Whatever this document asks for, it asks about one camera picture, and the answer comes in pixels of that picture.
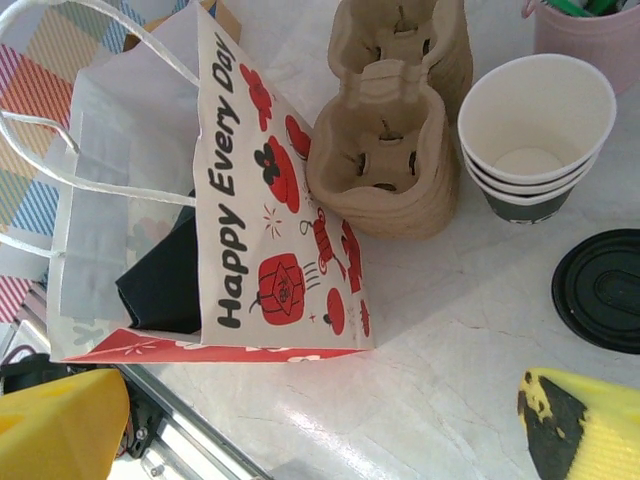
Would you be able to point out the green wrapped straw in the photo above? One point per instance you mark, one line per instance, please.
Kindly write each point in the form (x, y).
(607, 6)
(570, 5)

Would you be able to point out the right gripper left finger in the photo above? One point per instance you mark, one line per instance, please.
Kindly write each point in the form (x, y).
(55, 430)

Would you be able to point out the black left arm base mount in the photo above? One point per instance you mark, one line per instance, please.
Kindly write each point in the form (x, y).
(30, 375)

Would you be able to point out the white paper cup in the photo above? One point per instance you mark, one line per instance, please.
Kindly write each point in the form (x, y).
(540, 181)
(530, 207)

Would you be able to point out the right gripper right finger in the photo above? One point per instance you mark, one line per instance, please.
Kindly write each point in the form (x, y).
(590, 430)

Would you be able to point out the brown box of black napkins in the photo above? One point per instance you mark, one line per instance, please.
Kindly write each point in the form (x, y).
(230, 20)

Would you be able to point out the pink straw holder cup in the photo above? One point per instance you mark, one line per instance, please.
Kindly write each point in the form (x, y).
(585, 50)

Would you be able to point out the stack of black lids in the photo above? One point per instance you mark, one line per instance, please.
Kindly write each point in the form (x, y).
(605, 295)

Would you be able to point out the black paper napkin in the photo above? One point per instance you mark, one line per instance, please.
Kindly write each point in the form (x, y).
(165, 280)

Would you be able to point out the stack of paper cups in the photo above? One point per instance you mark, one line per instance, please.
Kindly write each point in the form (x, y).
(535, 110)

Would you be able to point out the white red paper bag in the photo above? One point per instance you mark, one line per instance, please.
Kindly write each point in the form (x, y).
(235, 200)

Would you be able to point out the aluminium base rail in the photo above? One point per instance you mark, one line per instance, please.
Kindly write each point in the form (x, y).
(200, 440)

